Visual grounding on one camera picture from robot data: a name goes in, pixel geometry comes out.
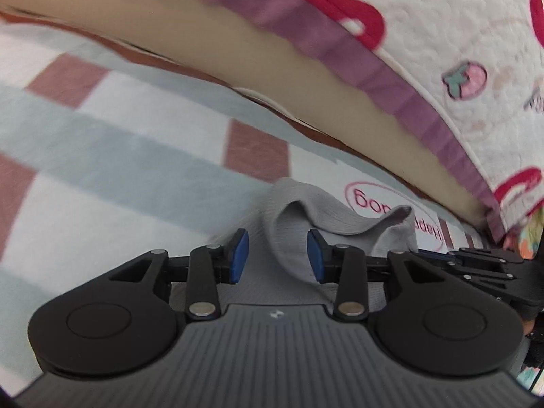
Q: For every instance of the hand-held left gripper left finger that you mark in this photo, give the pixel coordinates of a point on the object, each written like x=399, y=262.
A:
x=240, y=256

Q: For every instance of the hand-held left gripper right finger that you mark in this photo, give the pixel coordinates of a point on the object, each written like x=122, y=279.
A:
x=315, y=259

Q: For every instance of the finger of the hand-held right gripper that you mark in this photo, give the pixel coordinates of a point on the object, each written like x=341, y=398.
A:
x=471, y=256
x=480, y=282

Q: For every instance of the grey waffle-knit t-shirt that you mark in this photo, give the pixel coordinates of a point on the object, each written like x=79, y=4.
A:
x=323, y=229

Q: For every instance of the striped printed bed blanket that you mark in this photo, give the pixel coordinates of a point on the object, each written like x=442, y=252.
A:
x=106, y=157

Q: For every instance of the bear print quilted cover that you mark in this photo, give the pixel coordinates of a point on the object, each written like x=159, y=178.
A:
x=446, y=42

